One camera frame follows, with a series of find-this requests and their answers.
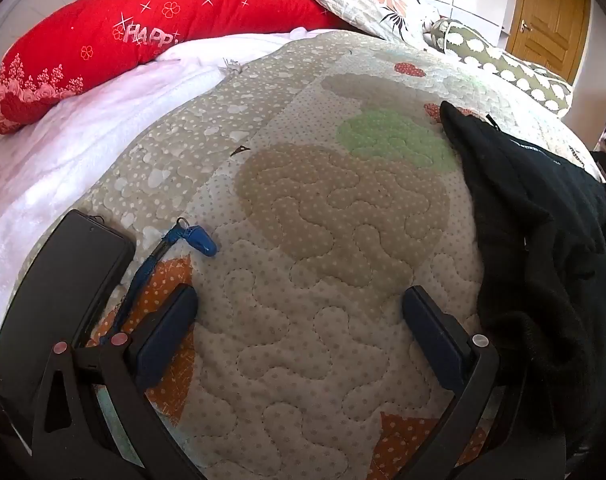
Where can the green pillow with white clouds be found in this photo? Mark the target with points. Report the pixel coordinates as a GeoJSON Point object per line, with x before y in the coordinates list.
{"type": "Point", "coordinates": [513, 67]}

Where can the wooden door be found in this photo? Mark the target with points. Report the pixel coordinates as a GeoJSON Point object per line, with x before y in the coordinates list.
{"type": "Point", "coordinates": [548, 15]}

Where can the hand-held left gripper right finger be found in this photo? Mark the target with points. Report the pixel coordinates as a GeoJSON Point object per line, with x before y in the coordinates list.
{"type": "Point", "coordinates": [433, 341]}

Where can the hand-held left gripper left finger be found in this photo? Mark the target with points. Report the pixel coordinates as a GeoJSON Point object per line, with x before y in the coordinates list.
{"type": "Point", "coordinates": [165, 331]}

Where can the black smartphone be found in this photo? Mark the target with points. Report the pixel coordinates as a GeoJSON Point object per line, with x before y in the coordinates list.
{"type": "Point", "coordinates": [58, 285]}

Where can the white fleece blanket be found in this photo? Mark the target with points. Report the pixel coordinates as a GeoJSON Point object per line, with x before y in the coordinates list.
{"type": "Point", "coordinates": [68, 160]}

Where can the long red embroidered pillow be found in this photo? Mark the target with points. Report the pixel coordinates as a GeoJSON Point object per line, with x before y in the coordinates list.
{"type": "Point", "coordinates": [133, 25]}

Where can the patchwork quilted bedspread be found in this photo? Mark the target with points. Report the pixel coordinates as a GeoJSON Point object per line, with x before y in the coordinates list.
{"type": "Point", "coordinates": [308, 240]}

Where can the black pants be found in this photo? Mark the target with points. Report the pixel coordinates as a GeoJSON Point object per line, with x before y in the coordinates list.
{"type": "Point", "coordinates": [543, 240]}

